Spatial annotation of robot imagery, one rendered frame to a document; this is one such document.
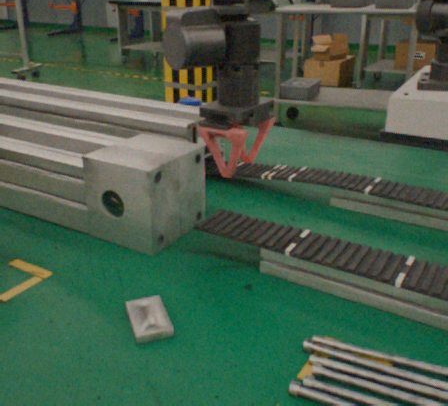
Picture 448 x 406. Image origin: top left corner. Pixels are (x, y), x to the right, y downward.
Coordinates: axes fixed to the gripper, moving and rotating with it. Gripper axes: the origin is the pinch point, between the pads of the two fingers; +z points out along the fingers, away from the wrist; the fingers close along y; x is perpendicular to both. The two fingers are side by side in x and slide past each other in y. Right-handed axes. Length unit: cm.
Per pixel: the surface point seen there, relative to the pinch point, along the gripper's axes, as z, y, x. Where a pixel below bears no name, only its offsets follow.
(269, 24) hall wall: 44, -754, -374
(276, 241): -1.1, 20.0, 15.9
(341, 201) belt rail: 1.3, 1.9, 16.2
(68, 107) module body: -6.0, 4.8, -27.7
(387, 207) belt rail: 1.1, 1.2, 21.6
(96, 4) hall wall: 23, -761, -767
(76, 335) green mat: 2.3, 37.0, 6.4
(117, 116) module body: -5.9, 4.8, -17.6
